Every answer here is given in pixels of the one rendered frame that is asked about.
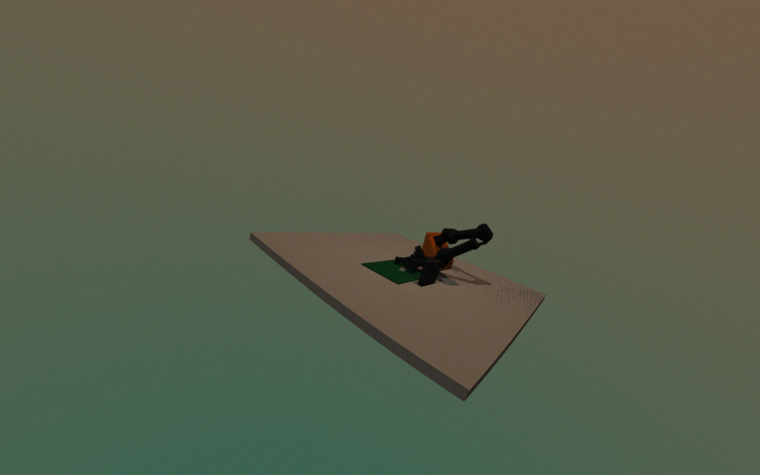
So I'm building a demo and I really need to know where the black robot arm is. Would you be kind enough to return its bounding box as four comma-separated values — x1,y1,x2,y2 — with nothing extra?
415,224,493,271

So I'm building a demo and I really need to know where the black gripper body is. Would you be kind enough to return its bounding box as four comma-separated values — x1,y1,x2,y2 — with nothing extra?
412,251,428,272

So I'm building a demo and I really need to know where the green circuit board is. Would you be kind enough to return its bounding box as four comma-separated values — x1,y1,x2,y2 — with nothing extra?
361,260,421,284

